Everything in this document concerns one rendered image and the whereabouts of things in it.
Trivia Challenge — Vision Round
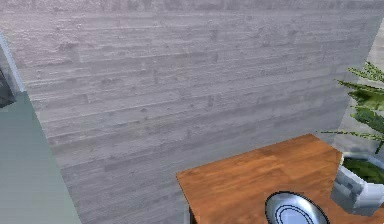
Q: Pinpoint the brown wooden table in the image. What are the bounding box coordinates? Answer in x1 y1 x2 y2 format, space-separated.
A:
175 133 384 224

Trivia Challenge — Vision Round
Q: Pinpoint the white blue-rimmed plate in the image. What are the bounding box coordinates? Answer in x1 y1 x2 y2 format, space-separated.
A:
264 190 331 224

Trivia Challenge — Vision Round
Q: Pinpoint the green plant in grey pot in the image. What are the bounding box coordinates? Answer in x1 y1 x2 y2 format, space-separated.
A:
320 60 384 217

